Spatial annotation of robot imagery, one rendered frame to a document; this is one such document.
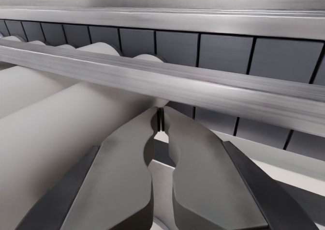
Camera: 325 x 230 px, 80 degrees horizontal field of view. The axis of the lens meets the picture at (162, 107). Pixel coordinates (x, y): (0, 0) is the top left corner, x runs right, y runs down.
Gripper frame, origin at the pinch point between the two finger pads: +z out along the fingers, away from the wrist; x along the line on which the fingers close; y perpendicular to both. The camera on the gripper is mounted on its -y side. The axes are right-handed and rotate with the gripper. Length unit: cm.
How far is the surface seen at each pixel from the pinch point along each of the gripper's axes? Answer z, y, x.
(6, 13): 17.5, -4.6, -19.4
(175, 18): 5.7, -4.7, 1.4
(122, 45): 8.2, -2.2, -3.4
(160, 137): 2.2, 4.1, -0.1
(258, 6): 7.2, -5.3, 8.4
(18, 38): 15.8, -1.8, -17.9
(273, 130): 1.3, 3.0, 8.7
